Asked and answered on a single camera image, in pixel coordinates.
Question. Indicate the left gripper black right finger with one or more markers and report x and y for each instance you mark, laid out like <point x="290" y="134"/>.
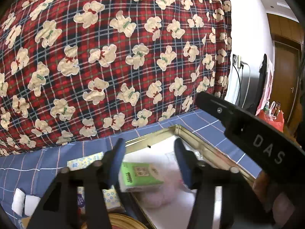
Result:
<point x="224" y="199"/>

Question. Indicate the white gauze roll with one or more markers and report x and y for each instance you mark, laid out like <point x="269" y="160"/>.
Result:
<point x="18" y="202"/>

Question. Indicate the green tissue pack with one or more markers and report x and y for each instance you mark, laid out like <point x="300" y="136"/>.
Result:
<point x="138" y="177"/>

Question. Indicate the pink white crochet cloth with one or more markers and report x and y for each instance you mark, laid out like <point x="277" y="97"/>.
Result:
<point x="171" y="188"/>

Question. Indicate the white sponge block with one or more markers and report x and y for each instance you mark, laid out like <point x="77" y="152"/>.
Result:
<point x="31" y="203"/>

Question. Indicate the red plastic bag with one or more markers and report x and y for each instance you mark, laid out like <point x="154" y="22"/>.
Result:
<point x="276" y="122"/>

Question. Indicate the blue plaid tablecloth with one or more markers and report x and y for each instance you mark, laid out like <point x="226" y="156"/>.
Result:
<point x="33" y="172"/>

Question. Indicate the round gold tin pink lid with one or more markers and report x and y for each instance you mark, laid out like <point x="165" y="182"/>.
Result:
<point x="118" y="221"/>

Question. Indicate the black monitor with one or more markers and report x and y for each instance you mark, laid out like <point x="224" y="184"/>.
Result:
<point x="260" y="88"/>

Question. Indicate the wooden door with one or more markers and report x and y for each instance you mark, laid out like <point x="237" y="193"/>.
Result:
<point x="287" y="36"/>

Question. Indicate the gold rectangular tin box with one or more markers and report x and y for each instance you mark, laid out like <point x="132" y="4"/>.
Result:
<point x="152" y="148"/>

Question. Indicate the red plaid bear quilt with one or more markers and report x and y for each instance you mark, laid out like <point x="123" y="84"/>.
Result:
<point x="73" y="70"/>

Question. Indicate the wall power socket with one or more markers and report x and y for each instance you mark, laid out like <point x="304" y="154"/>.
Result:
<point x="237" y="62"/>

